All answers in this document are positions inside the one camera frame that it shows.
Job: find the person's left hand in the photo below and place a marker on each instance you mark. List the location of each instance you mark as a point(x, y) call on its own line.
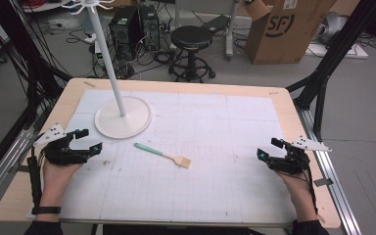
point(57, 181)

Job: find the white hook stand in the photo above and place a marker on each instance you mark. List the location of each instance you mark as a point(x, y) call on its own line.
point(116, 84)

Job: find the person's right hand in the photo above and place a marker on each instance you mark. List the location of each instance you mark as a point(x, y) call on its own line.
point(298, 192)

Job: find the black computer tower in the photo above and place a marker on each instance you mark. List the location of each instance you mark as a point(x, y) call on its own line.
point(124, 31)
point(150, 26)

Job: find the white grid mat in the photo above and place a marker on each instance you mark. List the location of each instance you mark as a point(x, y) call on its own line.
point(182, 156)

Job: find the white power strip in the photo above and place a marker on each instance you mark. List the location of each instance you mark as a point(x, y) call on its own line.
point(90, 38)

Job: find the aluminium rail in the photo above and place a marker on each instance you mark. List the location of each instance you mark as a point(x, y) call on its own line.
point(6, 163)
point(329, 169)

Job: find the black round stool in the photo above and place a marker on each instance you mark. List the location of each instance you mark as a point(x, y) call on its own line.
point(191, 54)

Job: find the black metal frame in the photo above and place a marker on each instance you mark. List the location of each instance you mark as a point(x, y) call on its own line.
point(23, 65)
point(333, 65)

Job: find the black wristband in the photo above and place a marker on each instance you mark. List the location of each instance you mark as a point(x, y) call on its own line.
point(46, 210)

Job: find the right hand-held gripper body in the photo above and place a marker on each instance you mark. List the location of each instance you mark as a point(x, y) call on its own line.
point(290, 160)

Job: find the brown cardboard box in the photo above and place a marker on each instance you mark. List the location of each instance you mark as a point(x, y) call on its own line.
point(280, 31)

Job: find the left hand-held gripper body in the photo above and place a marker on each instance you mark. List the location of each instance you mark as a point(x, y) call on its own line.
point(62, 153)

